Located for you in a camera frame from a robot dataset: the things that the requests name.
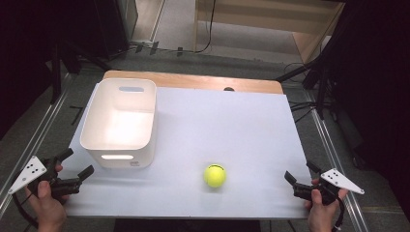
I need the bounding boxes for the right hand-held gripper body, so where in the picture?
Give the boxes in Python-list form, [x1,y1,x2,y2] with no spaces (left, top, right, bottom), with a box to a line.
[292,167,366,207]

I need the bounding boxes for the black tripod stand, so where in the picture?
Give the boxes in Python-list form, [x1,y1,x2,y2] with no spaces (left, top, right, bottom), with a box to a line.
[276,47,339,121]

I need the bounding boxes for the white plastic bin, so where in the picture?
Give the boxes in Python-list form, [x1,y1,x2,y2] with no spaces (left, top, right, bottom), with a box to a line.
[79,77,159,170]

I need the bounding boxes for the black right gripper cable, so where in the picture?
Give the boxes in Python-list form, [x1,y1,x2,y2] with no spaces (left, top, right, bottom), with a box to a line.
[332,196,346,232]

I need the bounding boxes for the person's left hand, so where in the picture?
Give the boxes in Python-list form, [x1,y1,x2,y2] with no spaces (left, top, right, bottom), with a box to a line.
[24,163,71,232]

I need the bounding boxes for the person's right hand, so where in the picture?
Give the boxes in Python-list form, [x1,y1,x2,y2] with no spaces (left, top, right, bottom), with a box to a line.
[304,178,350,232]

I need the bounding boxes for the light wooden furniture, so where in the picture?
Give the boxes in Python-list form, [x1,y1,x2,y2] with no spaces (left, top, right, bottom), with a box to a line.
[193,0,346,65]

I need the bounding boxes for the black curtain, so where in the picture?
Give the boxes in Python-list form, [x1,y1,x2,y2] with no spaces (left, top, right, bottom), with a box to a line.
[0,0,98,140]
[322,0,410,223]

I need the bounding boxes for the yellow tennis ball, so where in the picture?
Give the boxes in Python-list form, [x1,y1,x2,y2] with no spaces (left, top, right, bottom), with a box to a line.
[203,163,227,189]

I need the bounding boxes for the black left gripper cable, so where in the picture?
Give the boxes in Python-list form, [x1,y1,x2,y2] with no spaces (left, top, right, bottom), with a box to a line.
[11,192,41,229]

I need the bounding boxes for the white table mat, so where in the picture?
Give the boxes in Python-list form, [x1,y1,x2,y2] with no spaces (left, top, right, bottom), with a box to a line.
[59,84,312,220]

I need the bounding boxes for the black hanging cable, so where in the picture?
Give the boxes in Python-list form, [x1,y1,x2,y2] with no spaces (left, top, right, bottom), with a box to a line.
[180,0,218,54]

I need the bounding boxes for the black cabinet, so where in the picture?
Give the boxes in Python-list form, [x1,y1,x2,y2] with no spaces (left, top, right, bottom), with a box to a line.
[92,0,139,61]

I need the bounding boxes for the aluminium floor rail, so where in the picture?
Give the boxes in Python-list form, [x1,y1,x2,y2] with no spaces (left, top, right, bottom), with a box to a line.
[0,72,75,220]
[302,90,370,232]

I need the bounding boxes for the white power strip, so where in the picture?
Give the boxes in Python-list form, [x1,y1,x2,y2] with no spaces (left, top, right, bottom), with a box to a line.
[129,39,157,46]

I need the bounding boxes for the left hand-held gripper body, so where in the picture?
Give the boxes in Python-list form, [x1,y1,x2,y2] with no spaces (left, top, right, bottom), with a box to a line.
[7,155,82,198]

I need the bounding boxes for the black metal stand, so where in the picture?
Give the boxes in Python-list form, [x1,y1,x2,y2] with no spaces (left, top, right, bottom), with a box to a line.
[47,41,112,105]

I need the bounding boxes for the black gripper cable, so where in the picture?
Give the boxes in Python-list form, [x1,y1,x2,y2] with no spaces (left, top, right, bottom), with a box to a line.
[11,192,41,229]
[332,196,346,232]

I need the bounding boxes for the wooden table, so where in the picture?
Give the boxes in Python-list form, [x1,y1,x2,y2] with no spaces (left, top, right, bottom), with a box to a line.
[102,70,284,96]

